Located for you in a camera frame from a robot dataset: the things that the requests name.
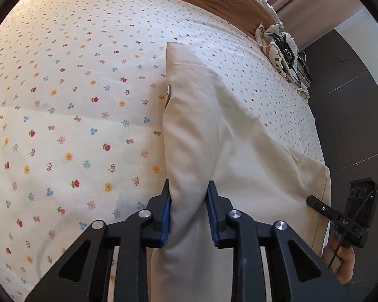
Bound beige jacket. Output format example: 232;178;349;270
149;43;330;301

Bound person's right hand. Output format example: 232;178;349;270
322;236;356;285

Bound white bedside nightstand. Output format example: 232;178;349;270
296;50;312;88

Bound patterned crumpled cloth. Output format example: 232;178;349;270
255;22;310;101

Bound pink right curtain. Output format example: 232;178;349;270
268;0;373;49

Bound floral white bed sheet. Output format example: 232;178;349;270
0;0;317;301

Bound black cables on cloth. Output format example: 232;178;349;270
272;33;307;86

